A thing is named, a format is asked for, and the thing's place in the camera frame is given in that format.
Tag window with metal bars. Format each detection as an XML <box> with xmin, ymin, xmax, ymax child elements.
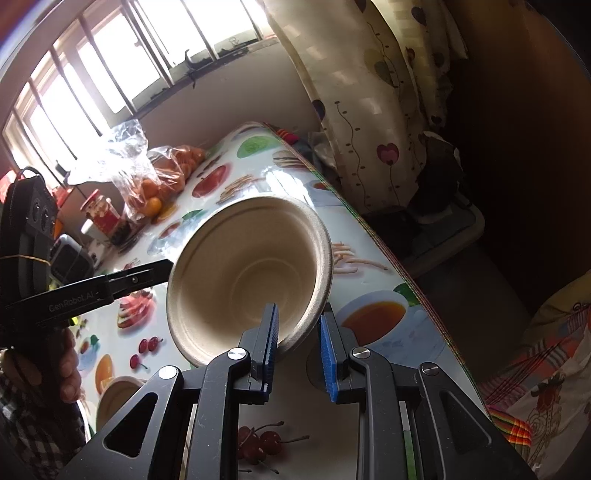
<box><xmin>0</xmin><ymin>0</ymin><xmax>279</xmax><ymax>191</ymax></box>

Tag person's left hand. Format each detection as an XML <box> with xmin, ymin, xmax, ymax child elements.
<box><xmin>0</xmin><ymin>329</ymin><xmax>86</xmax><ymax>403</ymax></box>

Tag plastic bag of oranges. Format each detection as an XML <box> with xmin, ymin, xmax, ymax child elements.
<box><xmin>69</xmin><ymin>119</ymin><xmax>206</xmax><ymax>223</ymax></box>

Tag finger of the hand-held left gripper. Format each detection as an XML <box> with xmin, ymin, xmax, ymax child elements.
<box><xmin>104</xmin><ymin>259</ymin><xmax>174</xmax><ymax>297</ymax></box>

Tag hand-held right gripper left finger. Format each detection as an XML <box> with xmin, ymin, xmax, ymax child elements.
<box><xmin>55</xmin><ymin>302</ymin><xmax>281</xmax><ymax>480</ymax></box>

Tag grey portable heater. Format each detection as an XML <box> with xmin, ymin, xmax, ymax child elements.
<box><xmin>48</xmin><ymin>233</ymin><xmax>96</xmax><ymax>288</ymax></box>

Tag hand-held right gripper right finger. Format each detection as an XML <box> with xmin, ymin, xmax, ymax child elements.
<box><xmin>318</xmin><ymin>302</ymin><xmax>539</xmax><ymax>480</ymax></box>

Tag person's left forearm checkered sleeve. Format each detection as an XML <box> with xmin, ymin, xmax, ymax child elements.
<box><xmin>0</xmin><ymin>374</ymin><xmax>94</xmax><ymax>480</ymax></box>

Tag beige paper bowl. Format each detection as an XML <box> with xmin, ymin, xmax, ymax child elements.
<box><xmin>95</xmin><ymin>375</ymin><xmax>149</xmax><ymax>431</ymax></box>
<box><xmin>166</xmin><ymin>198</ymin><xmax>334</xmax><ymax>368</ymax></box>

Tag red label sauce jar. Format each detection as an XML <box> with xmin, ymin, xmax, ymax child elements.
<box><xmin>79</xmin><ymin>189</ymin><xmax>135</xmax><ymax>246</ymax></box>

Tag grey storage bin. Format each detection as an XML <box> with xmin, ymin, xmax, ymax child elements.
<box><xmin>401</xmin><ymin>188</ymin><xmax>486</xmax><ymax>278</ymax></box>

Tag heart print curtain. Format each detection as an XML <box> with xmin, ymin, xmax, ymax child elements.
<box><xmin>262</xmin><ymin>0</ymin><xmax>468</xmax><ymax>219</ymax></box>

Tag dark clothes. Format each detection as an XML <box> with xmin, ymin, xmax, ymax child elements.
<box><xmin>405</xmin><ymin>131</ymin><xmax>465</xmax><ymax>223</ymax></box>

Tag printed blanket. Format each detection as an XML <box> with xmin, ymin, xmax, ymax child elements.
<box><xmin>479</xmin><ymin>276</ymin><xmax>591</xmax><ymax>480</ymax></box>

